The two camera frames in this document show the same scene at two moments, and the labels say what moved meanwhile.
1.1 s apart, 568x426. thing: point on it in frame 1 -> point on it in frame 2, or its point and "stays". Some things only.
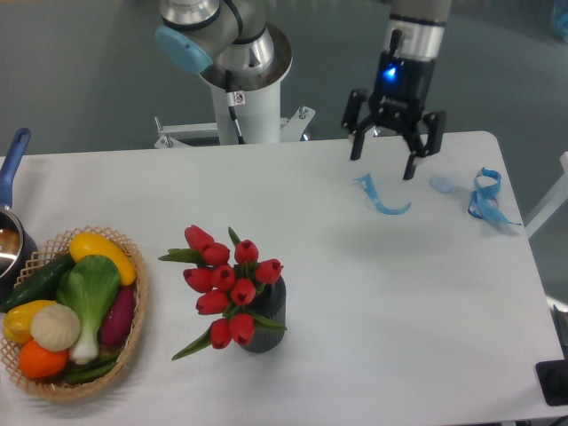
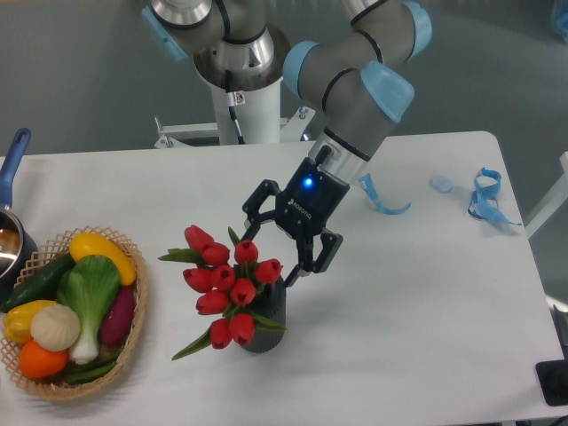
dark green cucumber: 39,284 stays
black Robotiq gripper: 399,96 -> 307,203
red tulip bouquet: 230,286 stays
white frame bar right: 557,197 stays
